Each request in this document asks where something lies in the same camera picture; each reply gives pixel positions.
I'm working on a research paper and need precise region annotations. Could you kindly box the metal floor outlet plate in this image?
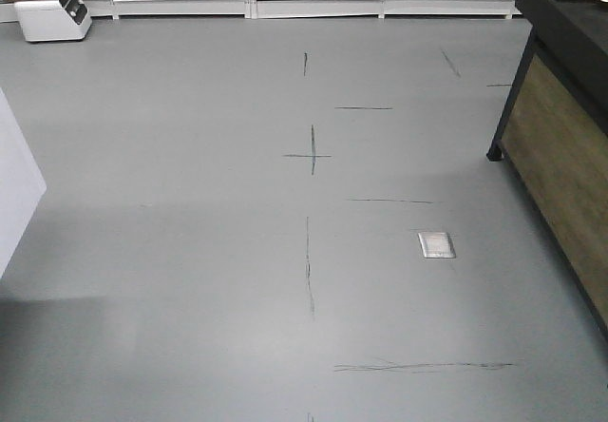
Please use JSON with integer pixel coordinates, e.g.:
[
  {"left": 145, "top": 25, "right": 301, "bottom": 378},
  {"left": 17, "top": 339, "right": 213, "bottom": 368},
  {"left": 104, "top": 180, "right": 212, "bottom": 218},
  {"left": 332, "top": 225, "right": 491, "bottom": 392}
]
[{"left": 417, "top": 231, "right": 457, "bottom": 259}]

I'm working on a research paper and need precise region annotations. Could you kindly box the black wooden produce stand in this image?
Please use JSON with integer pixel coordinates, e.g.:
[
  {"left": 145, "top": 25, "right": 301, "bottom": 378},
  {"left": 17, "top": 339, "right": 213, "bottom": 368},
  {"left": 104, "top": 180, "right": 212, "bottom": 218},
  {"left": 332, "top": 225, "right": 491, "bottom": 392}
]
[{"left": 486, "top": 0, "right": 607, "bottom": 332}]

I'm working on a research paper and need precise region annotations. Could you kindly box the white floor appliance box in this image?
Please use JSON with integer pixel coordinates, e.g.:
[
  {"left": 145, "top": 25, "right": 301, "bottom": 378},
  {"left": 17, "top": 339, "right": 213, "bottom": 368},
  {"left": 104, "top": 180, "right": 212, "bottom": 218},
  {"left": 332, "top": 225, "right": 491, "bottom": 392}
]
[{"left": 7, "top": 0, "right": 92, "bottom": 43}]

